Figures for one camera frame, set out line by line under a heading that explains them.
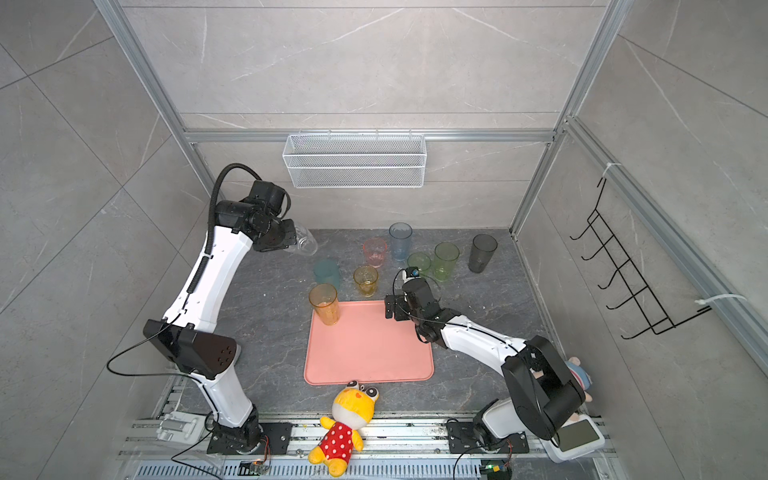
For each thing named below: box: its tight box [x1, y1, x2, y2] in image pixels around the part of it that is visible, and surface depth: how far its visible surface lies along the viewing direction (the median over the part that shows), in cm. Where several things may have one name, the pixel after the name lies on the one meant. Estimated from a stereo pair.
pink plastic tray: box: [304, 300, 435, 385], surface depth 88 cm
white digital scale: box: [539, 415, 606, 463], surface depth 71 cm
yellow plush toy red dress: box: [308, 380, 380, 478], surface depth 72 cm
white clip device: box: [156, 412, 206, 442], surface depth 75 cm
